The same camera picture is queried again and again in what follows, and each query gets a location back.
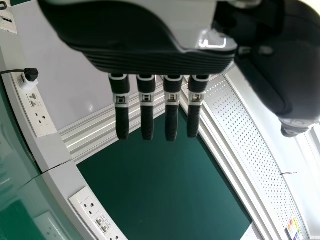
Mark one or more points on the white socket panel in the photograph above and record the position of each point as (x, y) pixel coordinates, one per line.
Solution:
(42, 120)
(87, 205)
(7, 25)

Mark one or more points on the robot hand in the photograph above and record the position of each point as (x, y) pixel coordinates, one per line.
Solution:
(150, 37)

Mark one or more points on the white-and-orange plug adapter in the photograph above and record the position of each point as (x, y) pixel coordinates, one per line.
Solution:
(28, 86)

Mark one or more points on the ribbed aluminium rail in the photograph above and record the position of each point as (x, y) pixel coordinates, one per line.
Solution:
(100, 135)
(225, 160)

